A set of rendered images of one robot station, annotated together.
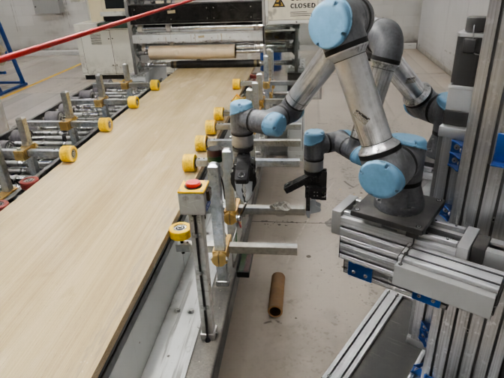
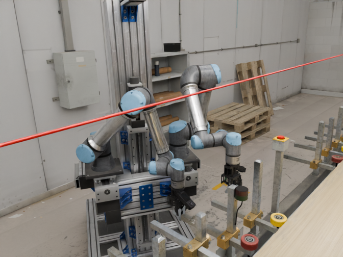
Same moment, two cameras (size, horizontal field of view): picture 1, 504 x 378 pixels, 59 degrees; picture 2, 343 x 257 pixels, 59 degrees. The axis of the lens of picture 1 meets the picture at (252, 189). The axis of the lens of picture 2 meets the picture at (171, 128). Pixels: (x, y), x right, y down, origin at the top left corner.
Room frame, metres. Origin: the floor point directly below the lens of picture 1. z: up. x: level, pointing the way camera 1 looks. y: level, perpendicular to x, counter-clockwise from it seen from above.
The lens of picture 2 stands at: (2.77, 0.62, 1.84)
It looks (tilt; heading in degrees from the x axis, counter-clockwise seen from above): 18 degrees down; 216
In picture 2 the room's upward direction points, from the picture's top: 2 degrees counter-clockwise
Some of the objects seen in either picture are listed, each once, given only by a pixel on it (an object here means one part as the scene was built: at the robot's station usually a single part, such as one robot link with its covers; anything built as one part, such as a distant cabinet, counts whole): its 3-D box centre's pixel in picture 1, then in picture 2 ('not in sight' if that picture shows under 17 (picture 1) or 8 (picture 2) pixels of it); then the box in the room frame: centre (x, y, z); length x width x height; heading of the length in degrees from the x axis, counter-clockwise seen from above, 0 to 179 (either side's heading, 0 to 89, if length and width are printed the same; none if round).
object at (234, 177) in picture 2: (244, 160); (231, 173); (1.44, 0.02, 1.12); 0.09 x 0.08 x 0.12; 172
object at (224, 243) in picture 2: (231, 211); (229, 237); (1.58, 0.09, 0.85); 0.13 x 0.06 x 0.05; 173
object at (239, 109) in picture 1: (242, 118); (233, 144); (1.43, 0.02, 1.28); 0.09 x 0.08 x 0.11; 53
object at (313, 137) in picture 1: (314, 145); (176, 169); (1.56, -0.24, 1.13); 0.09 x 0.08 x 0.11; 111
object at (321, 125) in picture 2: not in sight; (318, 150); (0.32, 0.25, 0.91); 0.03 x 0.03 x 0.48; 83
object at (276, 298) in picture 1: (277, 293); not in sight; (2.04, -0.12, 0.04); 0.30 x 0.08 x 0.08; 173
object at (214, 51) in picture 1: (214, 51); not in sight; (4.22, 0.29, 1.05); 1.43 x 0.12 x 0.12; 83
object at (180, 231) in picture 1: (181, 239); (277, 225); (1.37, 0.26, 0.85); 0.08 x 0.08 x 0.11
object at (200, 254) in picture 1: (202, 277); (277, 183); (1.05, 0.15, 0.93); 0.05 x 0.04 x 0.45; 173
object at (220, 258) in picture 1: (221, 250); (253, 217); (1.34, 0.12, 0.83); 0.13 x 0.06 x 0.05; 173
